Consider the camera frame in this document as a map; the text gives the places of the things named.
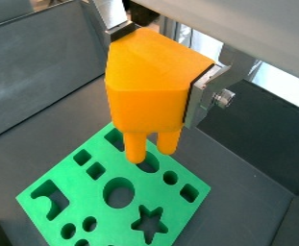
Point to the orange three prong block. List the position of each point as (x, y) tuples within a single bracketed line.
[(148, 76)]

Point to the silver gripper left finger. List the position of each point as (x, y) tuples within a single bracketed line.
[(111, 16)]

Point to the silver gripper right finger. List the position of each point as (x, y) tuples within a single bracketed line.
[(208, 89)]

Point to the green shape sorter board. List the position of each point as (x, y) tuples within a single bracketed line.
[(96, 200)]

